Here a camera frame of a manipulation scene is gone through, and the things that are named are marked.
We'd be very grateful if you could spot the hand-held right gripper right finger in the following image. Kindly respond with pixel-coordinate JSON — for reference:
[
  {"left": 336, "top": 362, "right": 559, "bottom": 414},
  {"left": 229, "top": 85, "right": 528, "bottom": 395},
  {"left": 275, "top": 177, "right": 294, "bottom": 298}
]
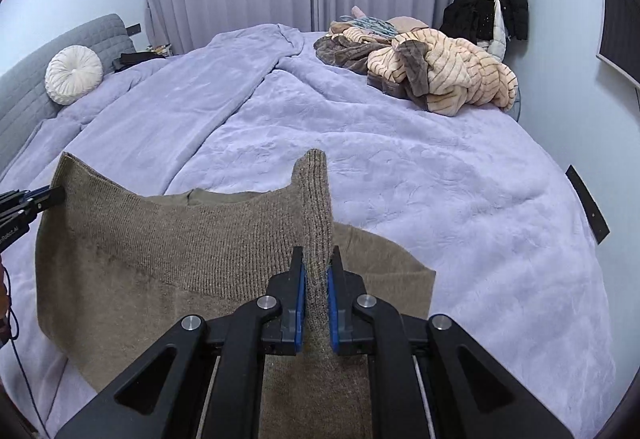
[{"left": 327, "top": 246, "right": 576, "bottom": 439}]

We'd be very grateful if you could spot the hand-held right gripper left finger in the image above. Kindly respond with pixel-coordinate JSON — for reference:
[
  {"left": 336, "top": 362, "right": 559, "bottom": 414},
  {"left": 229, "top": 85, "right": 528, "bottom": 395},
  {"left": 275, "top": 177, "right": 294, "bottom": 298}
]
[{"left": 54, "top": 246, "right": 307, "bottom": 439}]

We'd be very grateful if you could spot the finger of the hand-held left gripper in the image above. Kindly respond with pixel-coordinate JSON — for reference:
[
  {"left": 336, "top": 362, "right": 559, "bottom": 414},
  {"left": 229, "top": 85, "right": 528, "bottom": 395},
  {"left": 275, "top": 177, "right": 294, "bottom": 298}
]
[{"left": 22, "top": 186, "right": 66, "bottom": 211}]

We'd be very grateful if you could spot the olive brown knit sweater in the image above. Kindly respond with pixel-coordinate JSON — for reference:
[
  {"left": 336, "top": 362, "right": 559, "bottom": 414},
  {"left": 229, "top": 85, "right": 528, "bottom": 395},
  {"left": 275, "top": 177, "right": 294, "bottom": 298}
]
[{"left": 35, "top": 149, "right": 436, "bottom": 439}]

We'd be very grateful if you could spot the grey quilted headboard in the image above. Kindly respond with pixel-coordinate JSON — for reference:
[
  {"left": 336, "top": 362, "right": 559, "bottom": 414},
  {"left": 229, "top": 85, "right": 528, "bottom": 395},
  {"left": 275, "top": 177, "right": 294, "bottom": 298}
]
[{"left": 0, "top": 13, "right": 138, "bottom": 180}]

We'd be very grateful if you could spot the white round pleated pillow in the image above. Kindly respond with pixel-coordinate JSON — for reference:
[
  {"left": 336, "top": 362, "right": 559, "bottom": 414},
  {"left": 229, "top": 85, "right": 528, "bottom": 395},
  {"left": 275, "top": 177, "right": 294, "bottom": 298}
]
[{"left": 45, "top": 45, "right": 104, "bottom": 106}]

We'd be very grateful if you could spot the lavender fleece blanket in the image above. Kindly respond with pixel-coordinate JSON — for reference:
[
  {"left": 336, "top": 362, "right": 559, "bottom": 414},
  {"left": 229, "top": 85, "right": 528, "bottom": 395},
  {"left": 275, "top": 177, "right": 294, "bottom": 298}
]
[{"left": 0, "top": 23, "right": 618, "bottom": 439}]

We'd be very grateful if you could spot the black item on nightstand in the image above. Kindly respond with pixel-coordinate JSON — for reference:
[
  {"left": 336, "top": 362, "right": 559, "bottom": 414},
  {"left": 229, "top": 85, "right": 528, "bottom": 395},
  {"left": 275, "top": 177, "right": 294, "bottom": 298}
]
[{"left": 112, "top": 52, "right": 151, "bottom": 72}]

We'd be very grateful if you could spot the brown fleece garment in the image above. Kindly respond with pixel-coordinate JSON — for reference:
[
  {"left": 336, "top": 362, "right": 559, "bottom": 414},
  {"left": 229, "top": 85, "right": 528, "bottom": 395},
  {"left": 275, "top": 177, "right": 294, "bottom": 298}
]
[{"left": 314, "top": 35, "right": 388, "bottom": 70}]

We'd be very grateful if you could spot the beige striped fleece garment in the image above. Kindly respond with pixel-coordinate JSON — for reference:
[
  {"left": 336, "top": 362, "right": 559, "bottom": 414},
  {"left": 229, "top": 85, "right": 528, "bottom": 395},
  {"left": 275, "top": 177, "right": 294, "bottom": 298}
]
[{"left": 366, "top": 28, "right": 518, "bottom": 117}]

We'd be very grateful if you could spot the black flat strip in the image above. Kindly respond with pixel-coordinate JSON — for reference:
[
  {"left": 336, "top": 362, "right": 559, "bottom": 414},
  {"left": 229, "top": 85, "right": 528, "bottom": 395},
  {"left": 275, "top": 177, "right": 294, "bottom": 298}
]
[{"left": 565, "top": 164, "right": 612, "bottom": 246}]

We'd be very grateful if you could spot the blue knitted garment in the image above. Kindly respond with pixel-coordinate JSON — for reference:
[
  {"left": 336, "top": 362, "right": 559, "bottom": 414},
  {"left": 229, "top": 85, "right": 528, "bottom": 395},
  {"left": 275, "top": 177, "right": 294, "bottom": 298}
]
[{"left": 340, "top": 15, "right": 401, "bottom": 37}]

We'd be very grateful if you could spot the pink garment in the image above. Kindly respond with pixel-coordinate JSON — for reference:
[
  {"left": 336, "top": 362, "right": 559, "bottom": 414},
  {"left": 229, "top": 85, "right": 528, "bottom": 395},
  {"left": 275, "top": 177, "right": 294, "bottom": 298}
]
[{"left": 385, "top": 16, "right": 431, "bottom": 32}]

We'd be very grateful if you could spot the white jacket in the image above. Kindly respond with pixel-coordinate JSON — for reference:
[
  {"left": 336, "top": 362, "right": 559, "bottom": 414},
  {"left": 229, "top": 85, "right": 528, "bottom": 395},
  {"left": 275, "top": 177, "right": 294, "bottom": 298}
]
[{"left": 477, "top": 0, "right": 511, "bottom": 60}]

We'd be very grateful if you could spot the thin black cable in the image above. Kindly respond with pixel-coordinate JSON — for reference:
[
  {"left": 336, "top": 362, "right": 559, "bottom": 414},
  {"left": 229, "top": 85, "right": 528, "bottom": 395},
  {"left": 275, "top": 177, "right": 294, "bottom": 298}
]
[{"left": 5, "top": 304, "right": 46, "bottom": 425}]

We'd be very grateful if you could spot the dark wall screen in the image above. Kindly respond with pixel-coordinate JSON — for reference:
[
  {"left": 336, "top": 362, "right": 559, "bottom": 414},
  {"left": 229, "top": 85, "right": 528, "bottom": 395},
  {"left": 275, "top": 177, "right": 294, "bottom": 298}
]
[{"left": 596, "top": 0, "right": 640, "bottom": 87}]

